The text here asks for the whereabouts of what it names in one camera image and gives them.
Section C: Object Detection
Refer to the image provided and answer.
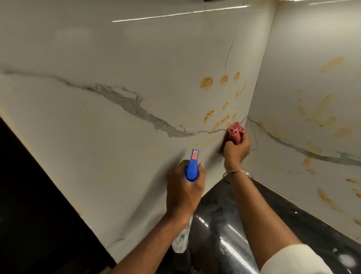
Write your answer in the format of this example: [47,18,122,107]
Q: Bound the person's left hand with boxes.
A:
[165,160,206,219]

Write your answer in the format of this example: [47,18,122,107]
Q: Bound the person's right hand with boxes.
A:
[223,132,251,171]

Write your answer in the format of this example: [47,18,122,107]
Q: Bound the pink checked cleaning cloth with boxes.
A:
[227,121,245,145]

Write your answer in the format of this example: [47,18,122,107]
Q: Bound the clear spray bottle blue nozzle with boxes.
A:
[171,149,200,254]

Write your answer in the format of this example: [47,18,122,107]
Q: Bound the person's left forearm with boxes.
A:
[108,212,194,274]

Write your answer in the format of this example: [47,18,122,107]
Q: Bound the person's right forearm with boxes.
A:
[224,170,302,269]

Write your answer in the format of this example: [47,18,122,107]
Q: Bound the silver bangle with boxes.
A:
[222,169,254,184]

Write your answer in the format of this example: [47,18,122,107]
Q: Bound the white shirt sleeve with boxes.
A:
[259,244,335,274]

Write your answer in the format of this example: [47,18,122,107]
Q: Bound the black door frame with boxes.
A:
[0,116,118,274]

